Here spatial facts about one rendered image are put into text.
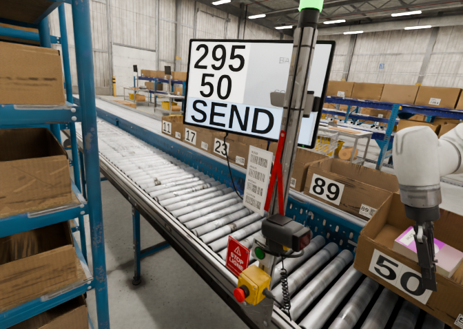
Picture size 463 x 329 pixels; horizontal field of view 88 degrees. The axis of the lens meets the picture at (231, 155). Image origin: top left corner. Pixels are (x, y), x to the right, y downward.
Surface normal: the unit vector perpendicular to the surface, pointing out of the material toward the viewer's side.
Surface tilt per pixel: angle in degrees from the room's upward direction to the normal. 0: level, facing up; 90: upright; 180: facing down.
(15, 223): 90
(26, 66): 90
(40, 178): 90
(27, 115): 90
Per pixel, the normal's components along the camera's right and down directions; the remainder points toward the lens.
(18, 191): 0.68, 0.29
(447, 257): -0.13, -0.87
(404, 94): -0.72, 0.12
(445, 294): -0.74, 0.41
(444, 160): 0.23, 0.04
